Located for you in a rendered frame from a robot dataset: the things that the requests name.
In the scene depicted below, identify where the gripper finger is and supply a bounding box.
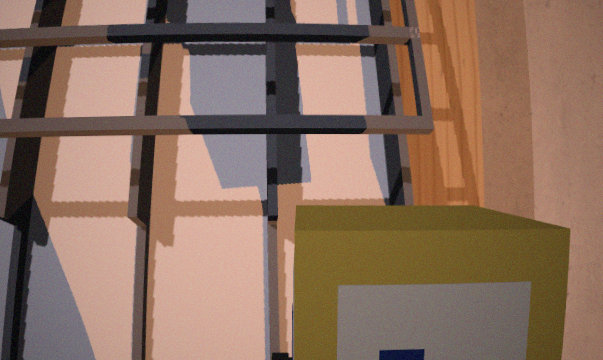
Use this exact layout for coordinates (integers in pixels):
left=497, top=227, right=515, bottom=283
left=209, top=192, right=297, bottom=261
left=271, top=353, right=292, bottom=360

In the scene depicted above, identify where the yellow butter carton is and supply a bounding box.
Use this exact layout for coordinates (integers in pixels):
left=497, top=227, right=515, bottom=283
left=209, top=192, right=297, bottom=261
left=292, top=205, right=570, bottom=360

